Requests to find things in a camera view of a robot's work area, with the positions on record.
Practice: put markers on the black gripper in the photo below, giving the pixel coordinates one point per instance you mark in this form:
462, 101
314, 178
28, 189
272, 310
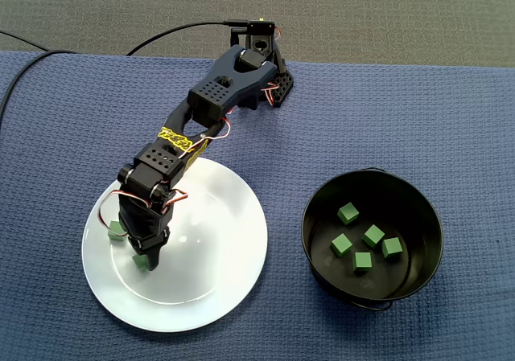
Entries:
148, 244

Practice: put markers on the green cube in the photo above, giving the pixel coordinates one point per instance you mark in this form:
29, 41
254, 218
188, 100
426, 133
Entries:
392, 247
138, 261
342, 244
114, 232
362, 261
348, 213
373, 235

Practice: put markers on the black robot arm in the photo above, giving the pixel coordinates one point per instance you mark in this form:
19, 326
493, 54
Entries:
209, 95

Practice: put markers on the white round plate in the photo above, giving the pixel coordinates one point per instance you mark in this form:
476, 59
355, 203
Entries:
209, 256

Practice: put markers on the black metal bucket container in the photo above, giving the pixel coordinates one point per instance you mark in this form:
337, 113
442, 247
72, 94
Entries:
418, 264

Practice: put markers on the blue waffle cloth mat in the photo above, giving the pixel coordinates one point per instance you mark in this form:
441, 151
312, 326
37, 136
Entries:
362, 128

